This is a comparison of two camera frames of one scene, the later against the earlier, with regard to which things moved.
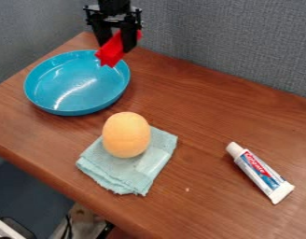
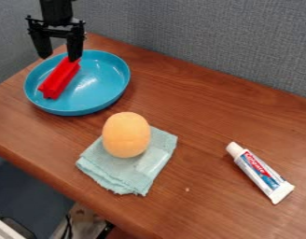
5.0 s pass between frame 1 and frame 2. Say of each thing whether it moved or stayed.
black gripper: moved
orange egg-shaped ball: stayed
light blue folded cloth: stayed
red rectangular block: moved
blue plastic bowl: stayed
